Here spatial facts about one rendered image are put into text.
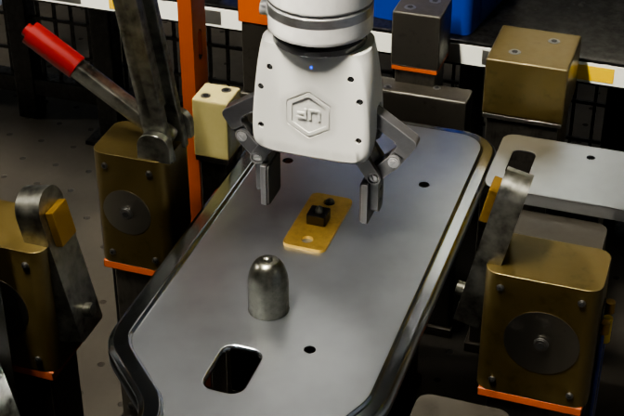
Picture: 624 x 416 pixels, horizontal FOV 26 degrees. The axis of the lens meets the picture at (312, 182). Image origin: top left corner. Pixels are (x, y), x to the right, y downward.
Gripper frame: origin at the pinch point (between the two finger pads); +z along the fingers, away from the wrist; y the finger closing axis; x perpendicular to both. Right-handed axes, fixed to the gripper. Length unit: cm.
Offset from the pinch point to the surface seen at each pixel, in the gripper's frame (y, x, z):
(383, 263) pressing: 6.9, -3.9, 2.9
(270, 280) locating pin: 0.7, -13.8, -0.8
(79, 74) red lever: -21.4, -0.8, -8.3
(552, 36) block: 14.3, 30.1, -3.2
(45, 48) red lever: -24.3, -1.0, -10.4
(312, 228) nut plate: -0.1, -1.4, 2.6
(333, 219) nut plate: 1.2, 0.5, 2.6
